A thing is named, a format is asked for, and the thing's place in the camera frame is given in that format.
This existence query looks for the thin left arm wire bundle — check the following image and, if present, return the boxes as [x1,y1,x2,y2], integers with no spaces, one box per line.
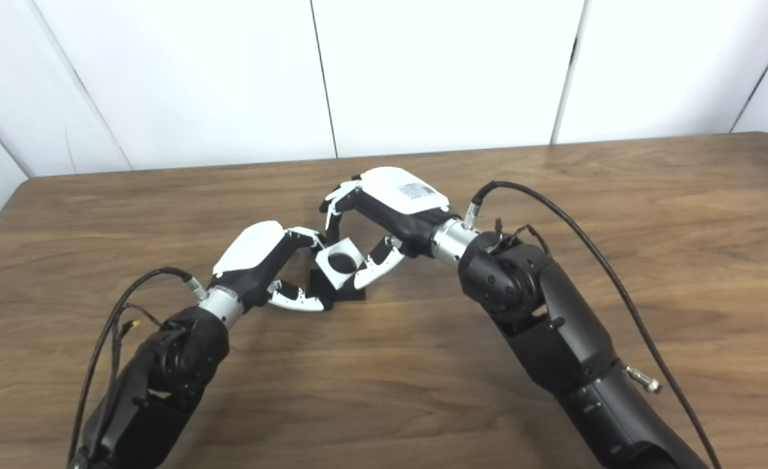
[109,302,164,369]

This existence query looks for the white square piece with hole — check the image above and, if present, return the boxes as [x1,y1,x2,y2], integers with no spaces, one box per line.
[315,238,365,291]

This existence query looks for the white and black left hand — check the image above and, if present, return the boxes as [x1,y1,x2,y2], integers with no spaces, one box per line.
[209,221,327,312]

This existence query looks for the black peg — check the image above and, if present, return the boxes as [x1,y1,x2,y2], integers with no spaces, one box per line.
[307,267,367,303]

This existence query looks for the thin right arm wire bundle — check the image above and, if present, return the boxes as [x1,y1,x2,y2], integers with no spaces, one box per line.
[491,218,554,259]

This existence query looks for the thick black right wrist cable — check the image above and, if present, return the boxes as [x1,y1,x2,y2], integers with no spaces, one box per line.
[463,180,724,469]

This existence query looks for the thick black left wrist cable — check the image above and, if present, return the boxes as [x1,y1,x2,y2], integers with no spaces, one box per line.
[67,266,209,467]

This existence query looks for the thick black wrist cable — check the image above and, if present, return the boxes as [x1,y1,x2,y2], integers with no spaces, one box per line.
[463,180,724,469]
[67,266,209,467]

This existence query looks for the thin arm wire bundle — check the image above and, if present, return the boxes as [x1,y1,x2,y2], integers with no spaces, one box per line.
[491,218,554,259]
[109,302,164,369]

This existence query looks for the white and black right hand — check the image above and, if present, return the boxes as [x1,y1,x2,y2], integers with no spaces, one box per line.
[319,167,453,291]

